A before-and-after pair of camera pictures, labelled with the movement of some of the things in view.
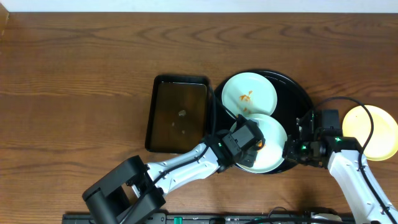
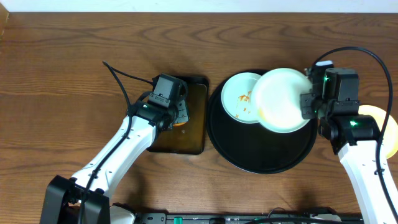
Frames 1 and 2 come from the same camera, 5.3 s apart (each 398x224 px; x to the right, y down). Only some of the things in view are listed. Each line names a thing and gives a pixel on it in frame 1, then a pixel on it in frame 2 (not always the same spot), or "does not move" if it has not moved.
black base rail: x=215 y=218 does not move
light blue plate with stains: x=247 y=93 does not move
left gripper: x=246 y=158 -> x=181 y=116
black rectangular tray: x=179 y=113 does not move
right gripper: x=290 y=151 -> x=307 y=111
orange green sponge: x=259 y=144 -> x=179 y=124
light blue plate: x=270 y=157 -> x=276 y=100
